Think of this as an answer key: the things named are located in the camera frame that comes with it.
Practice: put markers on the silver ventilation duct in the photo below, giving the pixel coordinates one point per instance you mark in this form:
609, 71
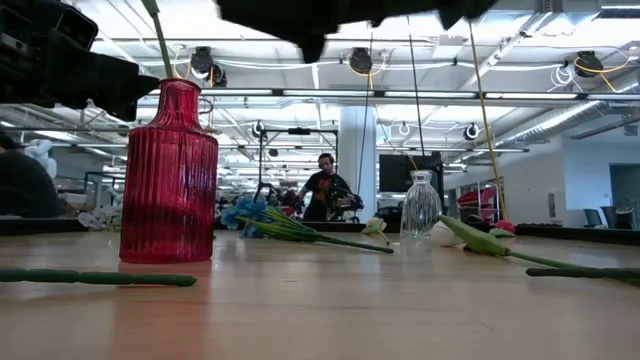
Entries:
560, 117

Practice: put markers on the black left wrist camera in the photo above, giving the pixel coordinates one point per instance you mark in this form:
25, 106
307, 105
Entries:
75, 27

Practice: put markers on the red storage bin shelf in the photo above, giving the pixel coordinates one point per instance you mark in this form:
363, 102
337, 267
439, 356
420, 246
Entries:
475, 196

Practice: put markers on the white artificial flower bunch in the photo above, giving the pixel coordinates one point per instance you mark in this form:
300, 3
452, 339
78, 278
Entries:
100, 218

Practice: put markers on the black background frame rig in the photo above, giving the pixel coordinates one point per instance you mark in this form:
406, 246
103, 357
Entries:
299, 131

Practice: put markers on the white square pillar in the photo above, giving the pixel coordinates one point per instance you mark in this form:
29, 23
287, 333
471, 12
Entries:
357, 150

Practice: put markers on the black metal table frame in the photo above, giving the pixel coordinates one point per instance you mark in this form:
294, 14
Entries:
575, 235

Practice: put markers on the standing person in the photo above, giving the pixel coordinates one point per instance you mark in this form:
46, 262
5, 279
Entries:
325, 192

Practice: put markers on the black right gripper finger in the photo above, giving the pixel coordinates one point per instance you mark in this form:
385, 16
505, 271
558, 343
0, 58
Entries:
454, 19
312, 47

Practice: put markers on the black monitor screen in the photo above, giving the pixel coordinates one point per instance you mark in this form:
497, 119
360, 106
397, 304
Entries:
400, 172

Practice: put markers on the white artificial tulip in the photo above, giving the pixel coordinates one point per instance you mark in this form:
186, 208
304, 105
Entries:
475, 240

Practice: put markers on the cream artificial tulip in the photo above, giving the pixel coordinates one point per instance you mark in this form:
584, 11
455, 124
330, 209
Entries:
374, 226

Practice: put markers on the green artificial flower stem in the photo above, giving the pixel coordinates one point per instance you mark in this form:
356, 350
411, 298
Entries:
100, 278
575, 272

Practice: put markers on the long ceiling light bar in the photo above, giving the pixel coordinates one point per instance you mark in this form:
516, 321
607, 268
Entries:
325, 93

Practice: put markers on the blue artificial flower bunch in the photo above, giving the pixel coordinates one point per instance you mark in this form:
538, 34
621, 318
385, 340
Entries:
295, 231

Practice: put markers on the seated person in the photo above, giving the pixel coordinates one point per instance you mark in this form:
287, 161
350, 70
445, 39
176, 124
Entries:
25, 190

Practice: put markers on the clear ribbed glass vase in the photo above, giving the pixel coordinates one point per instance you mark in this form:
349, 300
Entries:
421, 210

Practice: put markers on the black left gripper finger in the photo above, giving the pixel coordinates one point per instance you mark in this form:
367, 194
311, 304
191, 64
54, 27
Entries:
122, 109
120, 80

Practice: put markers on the red artificial tulip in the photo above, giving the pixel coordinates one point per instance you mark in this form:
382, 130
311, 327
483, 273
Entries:
161, 40
506, 226

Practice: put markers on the red ribbed glass vase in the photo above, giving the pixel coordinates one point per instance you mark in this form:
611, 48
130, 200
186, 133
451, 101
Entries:
170, 190

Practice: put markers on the grey office chair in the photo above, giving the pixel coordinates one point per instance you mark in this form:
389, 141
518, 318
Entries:
622, 219
593, 217

